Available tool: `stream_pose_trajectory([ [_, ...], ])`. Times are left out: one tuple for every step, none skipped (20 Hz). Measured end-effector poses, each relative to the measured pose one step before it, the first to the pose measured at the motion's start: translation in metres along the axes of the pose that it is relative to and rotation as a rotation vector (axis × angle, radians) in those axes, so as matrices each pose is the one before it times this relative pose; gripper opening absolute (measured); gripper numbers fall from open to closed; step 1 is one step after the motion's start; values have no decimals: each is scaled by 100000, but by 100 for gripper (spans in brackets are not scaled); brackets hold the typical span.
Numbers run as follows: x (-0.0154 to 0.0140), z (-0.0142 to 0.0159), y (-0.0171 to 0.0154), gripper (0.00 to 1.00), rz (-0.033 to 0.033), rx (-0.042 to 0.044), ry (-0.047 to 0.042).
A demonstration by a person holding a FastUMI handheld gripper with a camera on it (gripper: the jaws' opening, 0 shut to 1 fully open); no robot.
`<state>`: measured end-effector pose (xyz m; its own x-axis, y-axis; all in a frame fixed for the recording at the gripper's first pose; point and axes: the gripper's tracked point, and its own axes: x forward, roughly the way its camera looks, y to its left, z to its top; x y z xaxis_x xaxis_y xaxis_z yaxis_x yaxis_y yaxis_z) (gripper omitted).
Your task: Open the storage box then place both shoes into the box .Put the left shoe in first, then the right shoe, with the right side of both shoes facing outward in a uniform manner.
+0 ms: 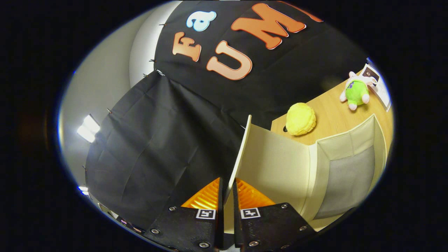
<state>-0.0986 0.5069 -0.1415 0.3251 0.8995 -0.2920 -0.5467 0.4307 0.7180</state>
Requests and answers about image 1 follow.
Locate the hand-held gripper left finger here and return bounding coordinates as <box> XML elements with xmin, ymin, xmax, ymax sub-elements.
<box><xmin>143</xmin><ymin>177</ymin><xmax>224</xmax><ymax>251</ymax></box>

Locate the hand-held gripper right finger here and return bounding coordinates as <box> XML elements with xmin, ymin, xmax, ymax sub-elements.
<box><xmin>232</xmin><ymin>178</ymin><xmax>317</xmax><ymax>252</ymax></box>

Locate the yellow round plush toy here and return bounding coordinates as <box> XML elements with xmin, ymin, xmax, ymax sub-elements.
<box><xmin>285</xmin><ymin>103</ymin><xmax>317</xmax><ymax>136</ymax></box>

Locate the green pink plush toy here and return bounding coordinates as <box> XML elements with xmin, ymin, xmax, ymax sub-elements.
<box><xmin>339</xmin><ymin>71</ymin><xmax>377</xmax><ymax>111</ymax></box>

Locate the white book with portrait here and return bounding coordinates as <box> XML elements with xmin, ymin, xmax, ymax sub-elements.
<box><xmin>360</xmin><ymin>63</ymin><xmax>392</xmax><ymax>112</ymax></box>

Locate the beige grey fabric storage box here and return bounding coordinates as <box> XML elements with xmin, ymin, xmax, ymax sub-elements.
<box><xmin>224</xmin><ymin>114</ymin><xmax>388</xmax><ymax>234</ymax></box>

